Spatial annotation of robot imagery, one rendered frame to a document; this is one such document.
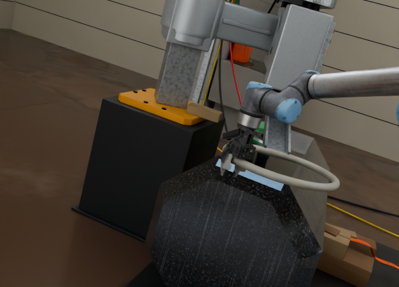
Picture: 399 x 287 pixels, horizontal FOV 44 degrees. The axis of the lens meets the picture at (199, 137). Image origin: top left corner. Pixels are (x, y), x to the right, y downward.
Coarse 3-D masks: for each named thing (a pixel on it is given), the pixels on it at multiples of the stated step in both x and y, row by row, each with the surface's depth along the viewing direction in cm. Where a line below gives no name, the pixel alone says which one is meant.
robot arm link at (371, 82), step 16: (304, 80) 175; (320, 80) 168; (336, 80) 162; (352, 80) 156; (368, 80) 150; (384, 80) 145; (304, 96) 174; (320, 96) 171; (336, 96) 165; (352, 96) 160; (368, 96) 155
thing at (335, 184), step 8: (264, 152) 222; (272, 152) 222; (280, 152) 222; (232, 160) 188; (240, 160) 185; (296, 160) 220; (304, 160) 219; (248, 168) 182; (256, 168) 180; (312, 168) 215; (320, 168) 212; (264, 176) 179; (272, 176) 178; (280, 176) 177; (288, 176) 178; (328, 176) 205; (288, 184) 178; (296, 184) 177; (304, 184) 178; (312, 184) 179; (320, 184) 181; (328, 184) 184; (336, 184) 189
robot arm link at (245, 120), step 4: (240, 112) 182; (240, 116) 182; (244, 116) 181; (248, 116) 180; (236, 120) 184; (240, 120) 182; (244, 120) 181; (248, 120) 180; (252, 120) 180; (256, 120) 181; (260, 120) 182; (240, 124) 182; (244, 124) 181; (248, 124) 181; (252, 124) 181; (256, 124) 182; (252, 128) 183; (256, 128) 183
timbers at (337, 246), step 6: (336, 228) 330; (324, 234) 315; (342, 234) 323; (348, 234) 325; (324, 240) 313; (330, 240) 311; (336, 240) 311; (342, 240) 313; (348, 240) 316; (324, 246) 313; (330, 246) 312; (336, 246) 310; (342, 246) 309; (348, 246) 308; (330, 252) 312; (336, 252) 311; (342, 252) 309; (342, 258) 310
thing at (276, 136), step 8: (272, 120) 251; (264, 128) 241; (272, 128) 244; (280, 128) 246; (288, 128) 240; (264, 136) 231; (272, 136) 238; (280, 136) 240; (288, 136) 233; (264, 144) 222; (272, 144) 231; (280, 144) 233; (288, 144) 226; (288, 152) 221
